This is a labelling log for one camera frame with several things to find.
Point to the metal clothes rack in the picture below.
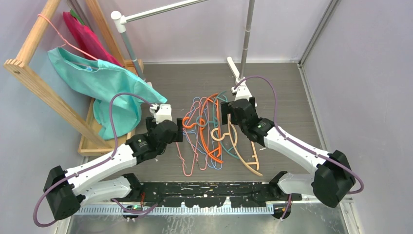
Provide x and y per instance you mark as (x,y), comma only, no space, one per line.
(120,22)

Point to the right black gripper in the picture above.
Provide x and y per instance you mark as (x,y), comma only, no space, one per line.
(226,108)

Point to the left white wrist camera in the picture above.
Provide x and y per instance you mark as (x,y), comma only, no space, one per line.
(161,112)

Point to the teal shirt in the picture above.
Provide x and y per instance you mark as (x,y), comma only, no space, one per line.
(118,93)

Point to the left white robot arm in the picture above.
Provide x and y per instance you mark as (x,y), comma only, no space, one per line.
(66,191)

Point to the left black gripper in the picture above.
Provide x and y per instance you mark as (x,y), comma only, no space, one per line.
(151,123)

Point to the wooden tray base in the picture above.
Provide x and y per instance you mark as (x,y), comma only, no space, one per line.
(88,148)

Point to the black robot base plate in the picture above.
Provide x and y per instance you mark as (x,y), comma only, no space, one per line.
(208,198)

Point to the pink wire hanger on rack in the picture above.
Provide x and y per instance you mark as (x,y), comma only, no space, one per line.
(65,41)

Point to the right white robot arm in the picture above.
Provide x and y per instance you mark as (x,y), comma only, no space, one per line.
(329,176)

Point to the wooden clothes rack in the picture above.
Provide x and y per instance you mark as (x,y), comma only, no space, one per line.
(20,69)

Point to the magenta garment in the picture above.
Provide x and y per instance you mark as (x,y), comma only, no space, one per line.
(87,40)

